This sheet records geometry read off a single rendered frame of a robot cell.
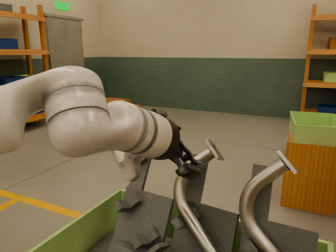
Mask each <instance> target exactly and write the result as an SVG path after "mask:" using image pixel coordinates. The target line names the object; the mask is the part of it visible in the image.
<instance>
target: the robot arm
mask: <svg viewBox="0 0 336 252"><path fill-rule="evenodd" d="M42 110H44V112H45V119H46V125H47V133H48V138H49V141H50V144H51V145H52V147H53V148H54V149H55V150H56V151H57V152H59V153H60V154H62V155H64V156H66V157H70V158H80V157H85V156H89V155H93V154H96V153H101V152H107V151H111V153H112V155H113V157H114V159H115V161H116V163H117V165H118V167H119V170H120V172H121V174H122V176H123V178H124V179H125V180H126V181H135V180H137V179H138V178H139V177H140V174H141V158H142V157H143V158H148V159H153V160H166V159H169V160H171V161H172V162H174V163H175V164H176V165H177V167H178V169H176V170H175V172H176V174H177V175H178V176H180V177H183V178H186V179H189V180H193V179H194V178H196V177H197V176H198V175H200V174H201V173H202V170H201V168H203V166H202V165H203V162H202V161H200V160H196V159H194V158H193V157H192V153H191V151H190V150H189V149H187V148H186V147H185V146H184V144H183V142H182V141H181V140H180V130H181V129H182V128H181V127H180V126H179V125H177V124H175V123H174V122H173V121H172V120H171V119H168V118H167V116H168V115H167V113H166V112H164V111H162V110H159V109H156V108H153V109H152V110H146V109H143V108H141V107H139V106H136V105H134V104H132V103H130V102H127V101H123V100H115V101H112V102H109V103H108V104H107V100H106V96H105V91H104V87H103V83H102V81H101V79H100V77H99V76H98V75H97V74H96V73H95V72H93V71H92V70H89V69H87V68H84V67H80V66H61V67H57V68H53V69H50V70H47V71H44V72H41V73H38V74H35V75H33V76H29V77H26V78H23V79H20V80H17V81H14V82H10V83H7V84H5V85H2V86H0V155H1V154H6V153H10V152H13V151H16V150H17V149H18V148H19V147H20V146H21V144H22V142H23V138H24V131H25V125H26V122H27V120H28V118H29V117H31V116H32V115H34V114H36V113H38V112H40V111H42ZM183 152H185V153H186V154H185V155H183ZM187 161H191V163H189V162H187Z"/></svg>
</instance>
